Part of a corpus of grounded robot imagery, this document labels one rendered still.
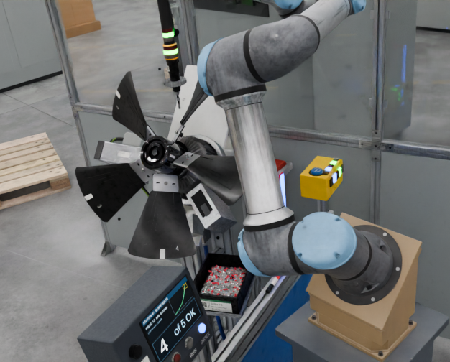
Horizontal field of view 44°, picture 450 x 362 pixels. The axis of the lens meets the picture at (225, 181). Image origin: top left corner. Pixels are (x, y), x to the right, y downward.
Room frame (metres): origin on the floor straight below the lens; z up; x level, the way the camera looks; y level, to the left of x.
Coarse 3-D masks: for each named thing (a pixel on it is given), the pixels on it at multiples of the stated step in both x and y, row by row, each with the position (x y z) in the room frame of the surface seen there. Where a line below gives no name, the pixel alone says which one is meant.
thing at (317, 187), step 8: (320, 160) 1.81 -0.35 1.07; (328, 160) 1.80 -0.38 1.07; (312, 168) 1.76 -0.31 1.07; (336, 168) 1.75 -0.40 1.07; (304, 176) 1.71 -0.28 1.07; (312, 176) 1.70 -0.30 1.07; (320, 176) 1.69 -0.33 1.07; (328, 176) 1.69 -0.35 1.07; (304, 184) 1.71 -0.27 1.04; (312, 184) 1.69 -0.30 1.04; (320, 184) 1.68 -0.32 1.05; (328, 184) 1.68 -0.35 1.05; (336, 184) 1.74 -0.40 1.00; (304, 192) 1.71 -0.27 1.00; (312, 192) 1.70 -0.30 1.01; (320, 192) 1.68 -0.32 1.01; (328, 192) 1.67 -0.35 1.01
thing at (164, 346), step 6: (162, 336) 0.89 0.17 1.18; (168, 336) 0.90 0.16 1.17; (156, 342) 0.87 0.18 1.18; (162, 342) 0.88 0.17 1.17; (168, 342) 0.89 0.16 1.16; (156, 348) 0.86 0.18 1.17; (162, 348) 0.87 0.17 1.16; (168, 348) 0.88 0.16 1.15; (156, 354) 0.86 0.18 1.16; (162, 354) 0.87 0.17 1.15; (162, 360) 0.86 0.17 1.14
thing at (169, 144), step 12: (144, 144) 1.76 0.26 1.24; (156, 144) 1.74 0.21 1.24; (168, 144) 1.72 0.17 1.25; (180, 144) 1.81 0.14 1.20; (144, 156) 1.74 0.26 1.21; (156, 156) 1.72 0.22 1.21; (168, 156) 1.69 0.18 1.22; (156, 168) 1.68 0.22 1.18; (168, 168) 1.70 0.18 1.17; (180, 168) 1.75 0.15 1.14
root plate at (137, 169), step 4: (136, 160) 1.78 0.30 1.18; (140, 160) 1.77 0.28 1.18; (132, 164) 1.78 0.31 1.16; (136, 164) 1.78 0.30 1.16; (140, 164) 1.78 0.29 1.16; (132, 168) 1.78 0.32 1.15; (136, 168) 1.78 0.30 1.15; (140, 168) 1.78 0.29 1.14; (144, 168) 1.78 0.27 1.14; (136, 172) 1.78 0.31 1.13; (140, 172) 1.78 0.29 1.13; (144, 172) 1.78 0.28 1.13; (148, 172) 1.78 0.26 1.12; (152, 172) 1.77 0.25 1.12; (156, 172) 1.77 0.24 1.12; (140, 176) 1.78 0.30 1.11; (144, 176) 1.78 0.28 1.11; (144, 180) 1.78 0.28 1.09; (148, 180) 1.78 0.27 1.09
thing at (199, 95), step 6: (198, 84) 1.91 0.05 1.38; (198, 90) 1.85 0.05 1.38; (192, 96) 1.92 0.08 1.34; (198, 96) 1.81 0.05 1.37; (204, 96) 1.77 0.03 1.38; (192, 102) 1.83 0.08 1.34; (198, 102) 1.78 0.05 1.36; (192, 108) 1.78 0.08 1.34; (186, 114) 1.80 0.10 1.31; (186, 120) 1.76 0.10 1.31
